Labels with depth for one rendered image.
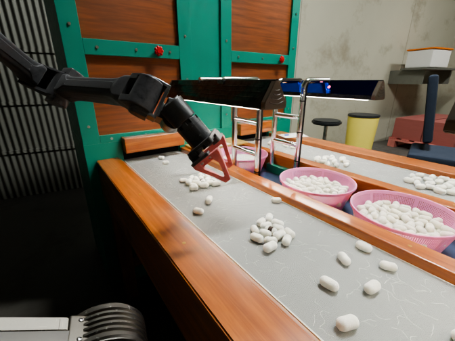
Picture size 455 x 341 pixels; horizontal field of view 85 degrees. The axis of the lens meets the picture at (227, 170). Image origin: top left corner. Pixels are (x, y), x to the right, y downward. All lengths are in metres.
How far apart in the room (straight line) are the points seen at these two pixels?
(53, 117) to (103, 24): 1.85
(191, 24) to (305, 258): 1.20
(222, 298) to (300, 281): 0.17
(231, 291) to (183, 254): 0.14
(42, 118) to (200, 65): 1.97
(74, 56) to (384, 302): 1.25
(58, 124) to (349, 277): 2.84
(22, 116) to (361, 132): 3.95
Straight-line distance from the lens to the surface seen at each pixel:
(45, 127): 3.05
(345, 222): 0.72
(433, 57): 5.24
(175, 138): 1.31
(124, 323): 0.44
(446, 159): 2.47
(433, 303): 0.61
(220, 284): 0.49
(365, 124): 3.95
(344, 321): 0.48
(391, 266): 0.63
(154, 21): 1.36
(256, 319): 0.45
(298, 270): 0.57
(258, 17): 1.71
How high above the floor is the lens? 1.11
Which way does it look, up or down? 20 degrees down
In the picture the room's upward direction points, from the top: straight up
